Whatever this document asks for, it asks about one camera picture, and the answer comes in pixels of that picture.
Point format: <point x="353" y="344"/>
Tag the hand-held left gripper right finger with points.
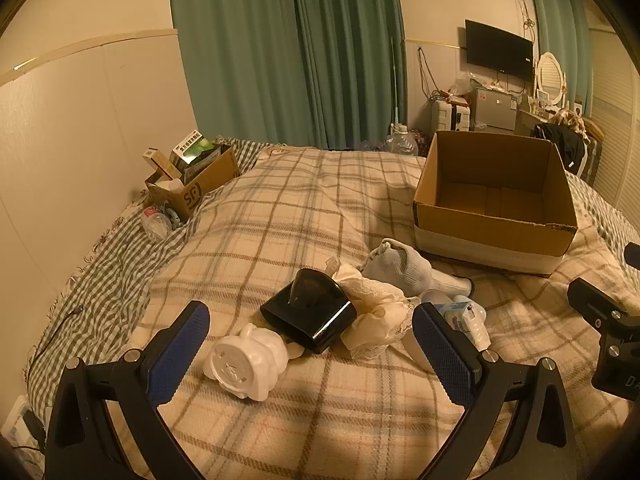
<point x="445" y="355"/>

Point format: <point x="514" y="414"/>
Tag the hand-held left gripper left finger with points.
<point x="182" y="355"/>

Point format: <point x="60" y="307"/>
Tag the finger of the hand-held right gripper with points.
<point x="595" y="300"/>
<point x="634" y="254"/>

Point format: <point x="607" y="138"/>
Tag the white tube bottle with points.
<point x="467" y="317"/>

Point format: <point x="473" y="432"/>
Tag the white animal figurine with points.
<point x="240" y="365"/>

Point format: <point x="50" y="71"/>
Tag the cream lace cloth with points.
<point x="380" y="310"/>

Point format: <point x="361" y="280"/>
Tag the grey sock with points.
<point x="400" y="265"/>

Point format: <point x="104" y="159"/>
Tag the green checked bedsheet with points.
<point x="110" y="270"/>

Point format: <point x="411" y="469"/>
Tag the large open cardboard box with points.
<point x="500" y="240"/>

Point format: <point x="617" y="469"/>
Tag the black jacket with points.
<point x="565" y="145"/>

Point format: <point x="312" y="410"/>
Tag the clear plastic bottle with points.
<point x="157" y="222"/>

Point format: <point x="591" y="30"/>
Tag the white louvred wardrobe door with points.
<point x="617" y="110"/>

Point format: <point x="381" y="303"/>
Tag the small cardboard box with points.
<point x="205" y="187"/>

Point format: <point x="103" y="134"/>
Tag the white power strip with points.
<point x="17" y="425"/>

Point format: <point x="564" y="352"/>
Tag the white oval mirror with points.
<point x="550" y="77"/>

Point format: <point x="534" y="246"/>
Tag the tan small carton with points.
<point x="160" y="160"/>

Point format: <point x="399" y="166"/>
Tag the grey mini fridge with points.
<point x="495" y="110"/>

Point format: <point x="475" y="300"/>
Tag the green printed carton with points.
<point x="192" y="152"/>

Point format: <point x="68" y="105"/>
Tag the clear water jug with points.
<point x="402" y="142"/>

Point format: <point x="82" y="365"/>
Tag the white suitcase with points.
<point x="450" y="115"/>

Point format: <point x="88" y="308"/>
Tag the narrow green curtain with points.
<point x="565" y="25"/>

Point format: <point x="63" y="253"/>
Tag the thin white pole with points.
<point x="395" y="85"/>

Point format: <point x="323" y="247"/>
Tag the wide green curtain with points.
<point x="300" y="60"/>

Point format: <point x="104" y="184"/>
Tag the black wall television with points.
<point x="500" y="50"/>

